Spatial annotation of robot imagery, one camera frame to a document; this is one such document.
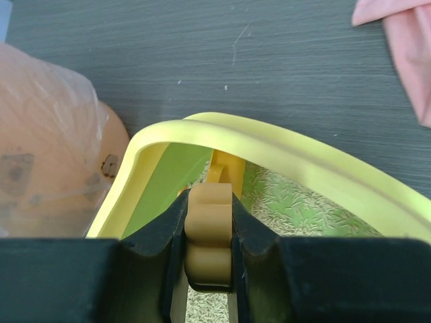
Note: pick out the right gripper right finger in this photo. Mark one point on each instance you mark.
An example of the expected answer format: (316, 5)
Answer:
(316, 279)

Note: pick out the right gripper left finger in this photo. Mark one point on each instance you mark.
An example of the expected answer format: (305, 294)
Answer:
(138, 279)

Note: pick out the orange litter scoop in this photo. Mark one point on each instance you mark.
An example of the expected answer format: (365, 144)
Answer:
(209, 224)

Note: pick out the yellow green litter box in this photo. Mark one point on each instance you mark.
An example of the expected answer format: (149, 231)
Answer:
(392, 208)

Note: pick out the cat litter sand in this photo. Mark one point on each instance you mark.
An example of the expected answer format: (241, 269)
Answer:
(290, 209)

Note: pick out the bin with pink liner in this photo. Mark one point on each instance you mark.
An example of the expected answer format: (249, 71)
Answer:
(61, 148)

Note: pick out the pink cloth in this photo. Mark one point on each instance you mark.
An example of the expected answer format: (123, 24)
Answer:
(407, 28)

